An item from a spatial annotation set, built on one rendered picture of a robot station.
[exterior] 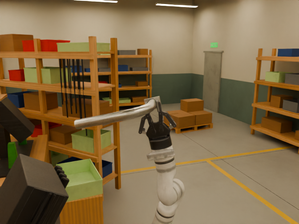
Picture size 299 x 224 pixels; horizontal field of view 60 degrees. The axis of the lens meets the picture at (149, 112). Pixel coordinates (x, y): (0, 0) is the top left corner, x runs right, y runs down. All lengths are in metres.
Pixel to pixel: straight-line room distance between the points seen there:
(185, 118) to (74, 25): 5.27
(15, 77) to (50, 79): 0.82
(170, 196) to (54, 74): 3.40
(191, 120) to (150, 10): 5.05
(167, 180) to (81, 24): 9.21
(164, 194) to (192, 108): 6.66
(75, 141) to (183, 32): 7.97
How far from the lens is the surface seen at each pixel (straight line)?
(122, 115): 0.76
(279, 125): 6.74
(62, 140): 4.19
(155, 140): 0.87
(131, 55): 9.51
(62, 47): 3.88
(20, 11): 9.97
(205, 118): 7.38
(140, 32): 10.31
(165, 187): 0.91
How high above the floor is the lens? 2.10
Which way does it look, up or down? 13 degrees down
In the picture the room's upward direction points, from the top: straight up
